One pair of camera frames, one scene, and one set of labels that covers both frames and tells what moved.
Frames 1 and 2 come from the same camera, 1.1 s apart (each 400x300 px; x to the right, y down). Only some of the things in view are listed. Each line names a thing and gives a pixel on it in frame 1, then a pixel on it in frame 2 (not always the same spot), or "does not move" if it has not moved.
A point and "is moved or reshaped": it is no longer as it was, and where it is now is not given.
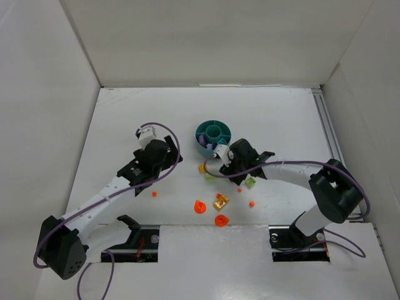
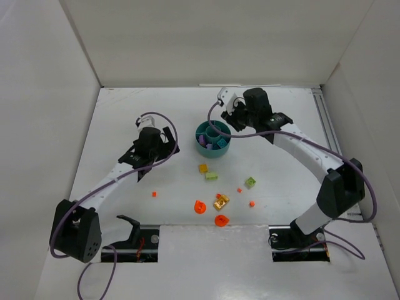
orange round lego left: x=200 y=207 does not move
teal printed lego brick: x=222 y=142 is moved or reshaped
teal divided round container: x=211 y=133 does not move
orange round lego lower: x=220 y=220 does not move
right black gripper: x=233 y=174 -> x=234 y=119
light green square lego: x=250 y=182 does not move
